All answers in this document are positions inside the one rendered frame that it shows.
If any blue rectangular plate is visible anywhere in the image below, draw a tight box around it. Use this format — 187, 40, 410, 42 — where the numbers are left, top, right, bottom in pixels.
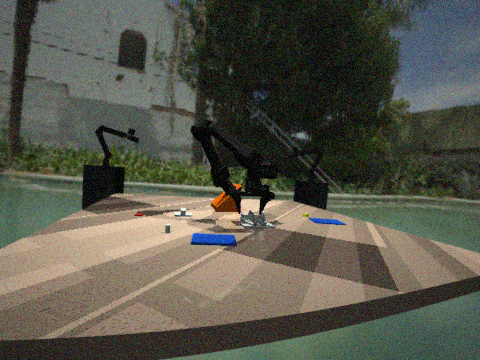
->
191, 233, 237, 246

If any blue flat square plate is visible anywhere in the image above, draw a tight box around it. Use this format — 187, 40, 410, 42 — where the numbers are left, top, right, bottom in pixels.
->
309, 217, 346, 225

